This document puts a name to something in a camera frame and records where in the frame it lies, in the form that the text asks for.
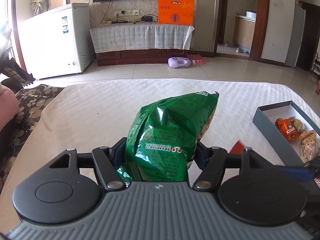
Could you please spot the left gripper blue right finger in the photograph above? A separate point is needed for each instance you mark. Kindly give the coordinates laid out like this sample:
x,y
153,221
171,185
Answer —
x,y
202,155

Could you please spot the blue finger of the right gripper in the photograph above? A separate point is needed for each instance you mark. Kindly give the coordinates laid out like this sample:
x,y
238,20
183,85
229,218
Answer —
x,y
309,171

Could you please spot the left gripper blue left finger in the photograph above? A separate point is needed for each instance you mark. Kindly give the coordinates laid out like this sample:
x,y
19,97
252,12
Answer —
x,y
117,152

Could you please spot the beige pastry packet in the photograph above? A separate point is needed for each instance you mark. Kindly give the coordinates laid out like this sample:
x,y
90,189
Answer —
x,y
309,145

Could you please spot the green snack bag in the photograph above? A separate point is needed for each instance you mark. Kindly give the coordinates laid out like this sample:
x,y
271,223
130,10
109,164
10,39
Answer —
x,y
163,137
237,148

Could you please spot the orange-red snack packet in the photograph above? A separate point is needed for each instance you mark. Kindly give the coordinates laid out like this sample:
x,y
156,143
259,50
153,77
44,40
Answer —
x,y
287,130

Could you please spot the brown pastry packet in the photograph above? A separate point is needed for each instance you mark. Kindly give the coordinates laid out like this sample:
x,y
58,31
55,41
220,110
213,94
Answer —
x,y
298,125

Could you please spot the white quilted bed cover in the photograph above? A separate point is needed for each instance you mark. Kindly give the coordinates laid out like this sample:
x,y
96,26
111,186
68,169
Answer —
x,y
89,115

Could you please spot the purple detergent bottle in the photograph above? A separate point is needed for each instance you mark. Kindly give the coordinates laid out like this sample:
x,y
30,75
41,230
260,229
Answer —
x,y
178,62

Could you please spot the red floor mat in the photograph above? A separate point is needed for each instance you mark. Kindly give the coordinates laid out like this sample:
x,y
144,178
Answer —
x,y
197,58

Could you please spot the floral dark blanket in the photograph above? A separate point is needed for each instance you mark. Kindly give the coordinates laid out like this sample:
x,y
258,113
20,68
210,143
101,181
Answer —
x,y
13,136

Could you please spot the TV cabinet with lace cloth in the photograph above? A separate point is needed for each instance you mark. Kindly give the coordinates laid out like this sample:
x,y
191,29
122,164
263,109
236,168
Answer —
x,y
139,43

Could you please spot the pink plush hat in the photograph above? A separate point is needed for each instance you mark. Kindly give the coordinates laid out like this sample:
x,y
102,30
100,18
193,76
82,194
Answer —
x,y
9,106

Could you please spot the white chest freezer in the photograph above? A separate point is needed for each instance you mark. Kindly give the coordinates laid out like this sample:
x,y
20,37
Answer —
x,y
57,42

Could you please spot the grey refrigerator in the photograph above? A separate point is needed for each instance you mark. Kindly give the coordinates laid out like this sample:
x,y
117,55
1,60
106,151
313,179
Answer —
x,y
296,36

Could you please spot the orange gift box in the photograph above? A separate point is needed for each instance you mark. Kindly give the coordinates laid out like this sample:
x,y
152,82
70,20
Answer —
x,y
179,12

